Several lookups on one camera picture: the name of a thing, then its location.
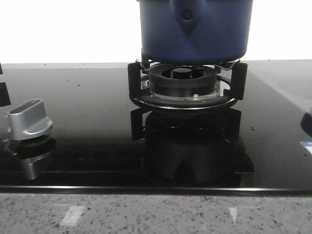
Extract blue cooking pot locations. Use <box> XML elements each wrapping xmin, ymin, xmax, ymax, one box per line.
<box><xmin>138</xmin><ymin>0</ymin><xmax>253</xmax><ymax>65</ymax></box>

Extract black pot support grate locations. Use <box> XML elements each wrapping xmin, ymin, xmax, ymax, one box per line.
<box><xmin>127</xmin><ymin>48</ymin><xmax>248</xmax><ymax>112</ymax></box>

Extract black gas burner head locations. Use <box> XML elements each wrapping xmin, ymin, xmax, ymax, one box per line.
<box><xmin>149</xmin><ymin>64</ymin><xmax>217</xmax><ymax>97</ymax></box>

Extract black glass stove top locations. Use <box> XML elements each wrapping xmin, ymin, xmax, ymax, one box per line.
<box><xmin>0</xmin><ymin>60</ymin><xmax>312</xmax><ymax>195</ymax></box>

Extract silver stove knob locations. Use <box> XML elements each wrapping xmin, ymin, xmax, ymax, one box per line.
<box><xmin>8</xmin><ymin>99</ymin><xmax>53</xmax><ymax>140</ymax></box>

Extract blue bowl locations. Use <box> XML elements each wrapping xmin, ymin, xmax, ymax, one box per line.
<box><xmin>300</xmin><ymin>113</ymin><xmax>312</xmax><ymax>137</ymax></box>

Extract blue label sticker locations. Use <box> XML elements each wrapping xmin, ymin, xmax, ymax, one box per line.
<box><xmin>300</xmin><ymin>141</ymin><xmax>312</xmax><ymax>154</ymax></box>

